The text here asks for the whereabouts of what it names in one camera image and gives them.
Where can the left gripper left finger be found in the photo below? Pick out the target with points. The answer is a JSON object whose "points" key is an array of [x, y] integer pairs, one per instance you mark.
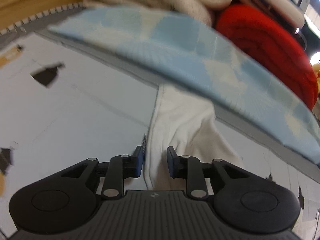
{"points": [[120, 168]]}

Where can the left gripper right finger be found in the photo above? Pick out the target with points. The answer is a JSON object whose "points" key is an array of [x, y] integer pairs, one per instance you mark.
{"points": [[190, 169]]}

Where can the white sock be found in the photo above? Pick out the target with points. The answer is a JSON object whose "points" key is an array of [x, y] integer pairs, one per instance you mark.
{"points": [[186, 122]]}

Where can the light blue folded sheet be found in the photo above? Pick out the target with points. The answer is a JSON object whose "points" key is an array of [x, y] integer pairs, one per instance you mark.
{"points": [[190, 53]]}

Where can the red folded blanket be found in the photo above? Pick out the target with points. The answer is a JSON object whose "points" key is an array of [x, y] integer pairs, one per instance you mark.
{"points": [[268, 43]]}

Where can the yellow plush toy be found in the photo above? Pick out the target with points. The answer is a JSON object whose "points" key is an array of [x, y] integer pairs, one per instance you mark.
{"points": [[316, 70]]}

